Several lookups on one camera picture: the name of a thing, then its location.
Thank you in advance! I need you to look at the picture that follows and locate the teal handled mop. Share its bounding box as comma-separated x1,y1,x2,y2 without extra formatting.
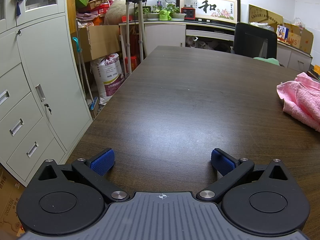
72,37,99,115

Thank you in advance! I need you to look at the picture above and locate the white low sideboard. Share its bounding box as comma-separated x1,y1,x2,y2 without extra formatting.
118,20,313,72

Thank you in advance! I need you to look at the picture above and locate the metal tripod stand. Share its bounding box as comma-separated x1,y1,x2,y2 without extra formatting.
114,0,155,77

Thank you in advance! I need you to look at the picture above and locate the framed calligraphy lotus picture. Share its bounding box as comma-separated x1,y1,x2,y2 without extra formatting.
176,0,241,26

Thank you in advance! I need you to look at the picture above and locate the grey metal filing cabinet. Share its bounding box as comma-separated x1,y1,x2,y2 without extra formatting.
1,0,92,185

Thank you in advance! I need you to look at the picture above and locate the potted green plant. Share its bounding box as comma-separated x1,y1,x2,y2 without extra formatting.
143,0,180,21

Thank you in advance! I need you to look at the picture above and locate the red blender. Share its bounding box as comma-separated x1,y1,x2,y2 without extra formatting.
181,0,196,20

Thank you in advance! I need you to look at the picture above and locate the open cardboard box right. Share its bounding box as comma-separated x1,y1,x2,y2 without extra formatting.
276,23,313,54

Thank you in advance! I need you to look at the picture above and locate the black office chair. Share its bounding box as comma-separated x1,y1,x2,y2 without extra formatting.
233,22,277,59

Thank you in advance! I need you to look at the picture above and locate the large cardboard box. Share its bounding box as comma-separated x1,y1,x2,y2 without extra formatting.
79,25,121,62

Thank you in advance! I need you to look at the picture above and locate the white rice sack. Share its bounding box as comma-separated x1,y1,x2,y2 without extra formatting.
90,53,125,105

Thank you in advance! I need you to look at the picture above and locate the pink towel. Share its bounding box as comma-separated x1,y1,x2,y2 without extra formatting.
276,73,320,132

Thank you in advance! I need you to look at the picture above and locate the flat cardboard against wall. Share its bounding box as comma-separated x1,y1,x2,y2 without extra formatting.
248,5,283,25

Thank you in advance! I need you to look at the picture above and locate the green cushion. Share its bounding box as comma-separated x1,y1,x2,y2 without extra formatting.
254,57,280,66

